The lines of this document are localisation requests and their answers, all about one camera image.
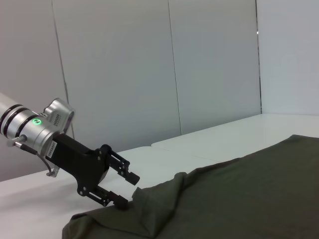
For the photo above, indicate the dark green t-shirt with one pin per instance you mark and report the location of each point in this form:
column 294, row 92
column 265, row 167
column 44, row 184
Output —
column 224, row 199

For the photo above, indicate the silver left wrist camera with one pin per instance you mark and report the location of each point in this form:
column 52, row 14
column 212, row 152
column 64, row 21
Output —
column 59, row 112

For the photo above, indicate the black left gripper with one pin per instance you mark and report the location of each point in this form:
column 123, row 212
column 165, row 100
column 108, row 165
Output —
column 79, row 164

